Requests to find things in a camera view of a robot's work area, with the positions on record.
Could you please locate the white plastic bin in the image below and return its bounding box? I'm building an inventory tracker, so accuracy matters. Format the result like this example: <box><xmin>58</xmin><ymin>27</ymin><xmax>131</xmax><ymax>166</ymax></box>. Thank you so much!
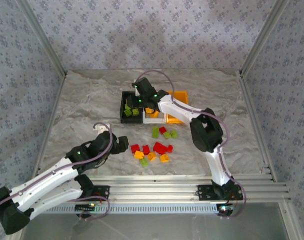
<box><xmin>141</xmin><ymin>107</ymin><xmax>167</xmax><ymax>125</ymax></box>

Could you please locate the black plastic bin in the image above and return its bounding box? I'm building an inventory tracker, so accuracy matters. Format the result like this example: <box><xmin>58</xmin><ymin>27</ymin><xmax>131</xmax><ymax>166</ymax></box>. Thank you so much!
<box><xmin>120</xmin><ymin>90</ymin><xmax>144</xmax><ymax>124</ymax></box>

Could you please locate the yellow-orange plastic bin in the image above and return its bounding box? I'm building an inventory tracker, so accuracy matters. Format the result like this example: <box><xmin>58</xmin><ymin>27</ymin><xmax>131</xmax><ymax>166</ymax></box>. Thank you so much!
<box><xmin>164</xmin><ymin>90</ymin><xmax>190</xmax><ymax>125</ymax></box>

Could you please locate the large red lego brick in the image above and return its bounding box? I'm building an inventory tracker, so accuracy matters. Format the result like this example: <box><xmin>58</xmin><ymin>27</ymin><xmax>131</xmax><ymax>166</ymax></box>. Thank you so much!
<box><xmin>153</xmin><ymin>141</ymin><xmax>168</xmax><ymax>155</ymax></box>

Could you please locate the small circuit board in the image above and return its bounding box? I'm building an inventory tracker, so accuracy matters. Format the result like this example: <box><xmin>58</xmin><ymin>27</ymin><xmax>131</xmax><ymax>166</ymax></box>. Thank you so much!
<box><xmin>216</xmin><ymin>203</ymin><xmax>234</xmax><ymax>214</ymax></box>
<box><xmin>75</xmin><ymin>203</ymin><xmax>96</xmax><ymax>212</ymax></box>

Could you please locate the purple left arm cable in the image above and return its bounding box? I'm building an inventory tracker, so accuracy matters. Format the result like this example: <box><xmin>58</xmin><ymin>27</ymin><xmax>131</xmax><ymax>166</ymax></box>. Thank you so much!
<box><xmin>0</xmin><ymin>121</ymin><xmax>114</xmax><ymax>221</ymax></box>

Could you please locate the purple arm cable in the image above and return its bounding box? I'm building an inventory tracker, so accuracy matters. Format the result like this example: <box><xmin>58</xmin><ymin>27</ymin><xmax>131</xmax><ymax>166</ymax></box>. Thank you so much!
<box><xmin>0</xmin><ymin>121</ymin><xmax>114</xmax><ymax>221</ymax></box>
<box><xmin>136</xmin><ymin>69</ymin><xmax>247</xmax><ymax>220</ymax></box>

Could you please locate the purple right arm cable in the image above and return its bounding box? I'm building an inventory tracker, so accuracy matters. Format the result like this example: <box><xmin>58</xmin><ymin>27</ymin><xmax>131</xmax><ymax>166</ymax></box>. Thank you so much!
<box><xmin>136</xmin><ymin>69</ymin><xmax>247</xmax><ymax>220</ymax></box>

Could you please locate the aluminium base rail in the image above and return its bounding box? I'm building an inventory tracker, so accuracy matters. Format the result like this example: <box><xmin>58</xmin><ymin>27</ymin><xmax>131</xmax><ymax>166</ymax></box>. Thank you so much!
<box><xmin>88</xmin><ymin>174</ymin><xmax>291</xmax><ymax>204</ymax></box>

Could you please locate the aluminium side rail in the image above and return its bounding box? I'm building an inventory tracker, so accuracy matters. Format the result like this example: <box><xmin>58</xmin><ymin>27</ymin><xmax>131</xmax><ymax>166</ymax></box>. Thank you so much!
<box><xmin>33</xmin><ymin>72</ymin><xmax>68</xmax><ymax>176</ymax></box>
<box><xmin>238</xmin><ymin>71</ymin><xmax>279</xmax><ymax>182</ymax></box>

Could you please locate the grey slotted cable duct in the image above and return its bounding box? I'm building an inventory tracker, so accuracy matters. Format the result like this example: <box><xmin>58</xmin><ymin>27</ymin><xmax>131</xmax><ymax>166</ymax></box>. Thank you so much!
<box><xmin>41</xmin><ymin>202</ymin><xmax>234</xmax><ymax>215</ymax></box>

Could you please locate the aluminium frame post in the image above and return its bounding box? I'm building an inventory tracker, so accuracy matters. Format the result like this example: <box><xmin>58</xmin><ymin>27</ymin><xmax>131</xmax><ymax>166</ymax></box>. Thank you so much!
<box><xmin>238</xmin><ymin>0</ymin><xmax>290</xmax><ymax>77</ymax></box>

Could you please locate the aluminium frame leg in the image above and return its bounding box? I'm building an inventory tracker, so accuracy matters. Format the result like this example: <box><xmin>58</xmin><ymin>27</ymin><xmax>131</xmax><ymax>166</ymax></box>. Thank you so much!
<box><xmin>278</xmin><ymin>201</ymin><xmax>304</xmax><ymax>240</ymax></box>

